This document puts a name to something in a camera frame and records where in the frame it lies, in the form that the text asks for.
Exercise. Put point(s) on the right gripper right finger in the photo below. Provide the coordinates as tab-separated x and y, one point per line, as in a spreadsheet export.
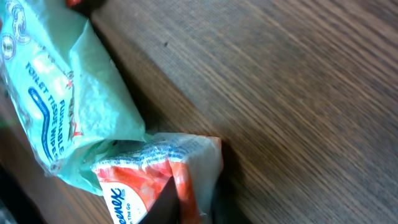
224	207

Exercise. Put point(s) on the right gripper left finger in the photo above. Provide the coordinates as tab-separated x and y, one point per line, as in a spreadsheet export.
166	208

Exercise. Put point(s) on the red white snack packet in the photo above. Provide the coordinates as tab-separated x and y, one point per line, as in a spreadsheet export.
132	180

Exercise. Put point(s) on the teal tissue packet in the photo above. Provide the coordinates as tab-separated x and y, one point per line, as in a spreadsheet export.
69	97

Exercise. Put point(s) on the red stick packet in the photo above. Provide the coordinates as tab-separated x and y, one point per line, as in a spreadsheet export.
72	3

